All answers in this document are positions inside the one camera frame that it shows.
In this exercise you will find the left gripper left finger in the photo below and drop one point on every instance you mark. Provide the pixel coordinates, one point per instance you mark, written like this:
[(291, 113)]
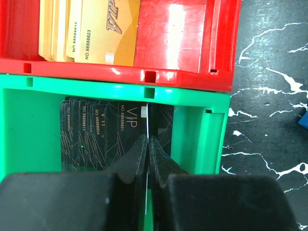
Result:
[(109, 200)]

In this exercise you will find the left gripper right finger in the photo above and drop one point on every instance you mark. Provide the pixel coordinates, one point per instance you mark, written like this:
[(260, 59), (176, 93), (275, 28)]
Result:
[(189, 202)]

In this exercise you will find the black VIP credit card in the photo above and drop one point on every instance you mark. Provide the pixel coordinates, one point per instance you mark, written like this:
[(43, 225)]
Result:
[(147, 154)]

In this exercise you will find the black cards stack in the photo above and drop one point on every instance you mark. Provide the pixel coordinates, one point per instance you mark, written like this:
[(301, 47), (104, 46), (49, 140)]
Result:
[(95, 133)]

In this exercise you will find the tan cards stack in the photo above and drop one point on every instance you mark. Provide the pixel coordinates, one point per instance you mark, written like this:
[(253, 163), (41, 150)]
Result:
[(89, 31)]

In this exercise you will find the green plastic bin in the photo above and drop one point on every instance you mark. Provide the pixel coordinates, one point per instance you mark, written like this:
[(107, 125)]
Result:
[(30, 140)]

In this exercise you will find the small blue toy brick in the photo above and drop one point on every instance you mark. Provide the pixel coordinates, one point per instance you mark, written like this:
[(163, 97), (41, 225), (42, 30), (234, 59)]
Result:
[(304, 121)]

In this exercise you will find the red plastic bin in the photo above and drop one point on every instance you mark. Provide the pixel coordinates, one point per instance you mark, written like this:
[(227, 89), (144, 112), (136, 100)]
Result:
[(187, 44)]

